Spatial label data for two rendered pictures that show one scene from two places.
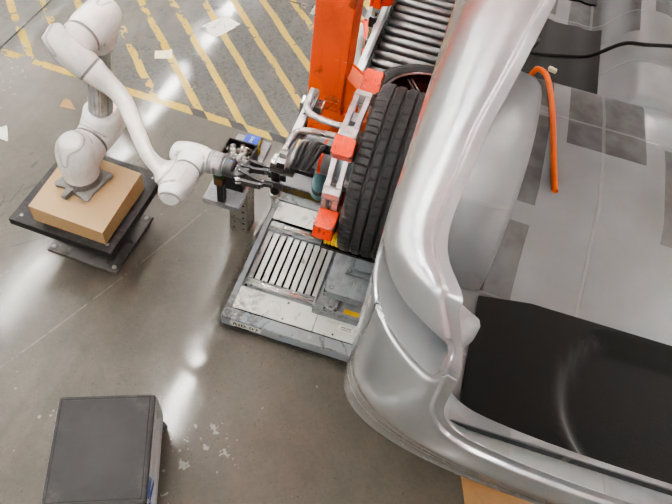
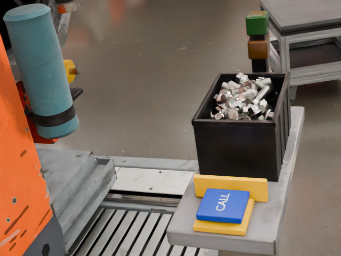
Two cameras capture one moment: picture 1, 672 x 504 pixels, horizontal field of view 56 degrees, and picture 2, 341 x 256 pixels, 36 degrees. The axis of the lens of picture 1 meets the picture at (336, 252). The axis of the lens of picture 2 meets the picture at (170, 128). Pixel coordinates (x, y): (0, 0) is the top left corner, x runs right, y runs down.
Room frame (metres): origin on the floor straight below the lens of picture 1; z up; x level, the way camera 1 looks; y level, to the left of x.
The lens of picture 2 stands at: (2.74, 0.59, 0.96)
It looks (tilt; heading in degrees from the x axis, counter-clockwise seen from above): 28 degrees down; 195
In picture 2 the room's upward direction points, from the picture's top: 9 degrees counter-clockwise
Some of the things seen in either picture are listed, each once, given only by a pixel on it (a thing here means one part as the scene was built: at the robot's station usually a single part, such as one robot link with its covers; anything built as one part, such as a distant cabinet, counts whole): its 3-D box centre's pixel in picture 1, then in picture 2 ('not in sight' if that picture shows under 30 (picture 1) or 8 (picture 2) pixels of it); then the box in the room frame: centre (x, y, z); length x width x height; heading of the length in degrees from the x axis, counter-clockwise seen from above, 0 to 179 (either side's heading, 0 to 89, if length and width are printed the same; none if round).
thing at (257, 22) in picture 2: not in sight; (257, 23); (1.73, 0.53, 0.64); 0.04 x 0.04 x 0.04; 82
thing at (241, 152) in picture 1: (235, 163); (245, 120); (1.90, 0.51, 0.51); 0.20 x 0.14 x 0.13; 172
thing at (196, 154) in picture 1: (189, 158); not in sight; (1.60, 0.61, 0.83); 0.16 x 0.13 x 0.11; 82
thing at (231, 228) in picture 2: not in sight; (224, 214); (2.09, 0.48, 0.45); 0.08 x 0.08 x 0.01; 82
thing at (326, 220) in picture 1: (325, 224); not in sight; (1.39, 0.05, 0.85); 0.09 x 0.08 x 0.07; 172
